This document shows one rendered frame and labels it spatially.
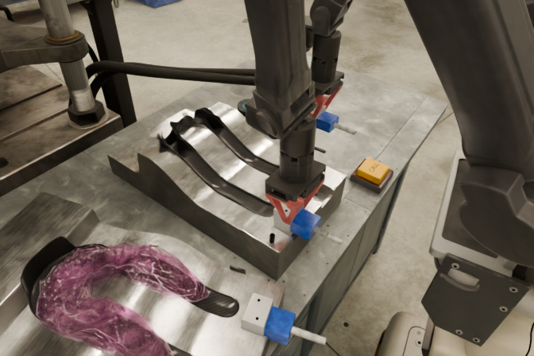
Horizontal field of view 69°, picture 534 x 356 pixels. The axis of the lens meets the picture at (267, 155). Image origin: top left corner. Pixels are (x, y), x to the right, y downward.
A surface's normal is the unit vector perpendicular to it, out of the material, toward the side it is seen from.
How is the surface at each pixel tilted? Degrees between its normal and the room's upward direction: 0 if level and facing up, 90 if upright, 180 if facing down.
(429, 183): 0
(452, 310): 90
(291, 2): 100
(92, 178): 0
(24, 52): 90
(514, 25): 63
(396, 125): 0
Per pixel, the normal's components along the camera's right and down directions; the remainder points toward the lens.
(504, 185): -0.37, -0.63
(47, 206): 0.04, -0.77
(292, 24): 0.72, 0.58
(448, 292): -0.47, 0.55
